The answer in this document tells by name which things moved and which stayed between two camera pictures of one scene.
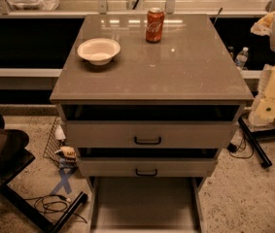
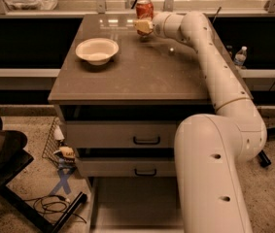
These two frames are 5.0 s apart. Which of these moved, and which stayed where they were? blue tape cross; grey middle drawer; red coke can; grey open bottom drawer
Moved: red coke can
Stayed: grey middle drawer; grey open bottom drawer; blue tape cross
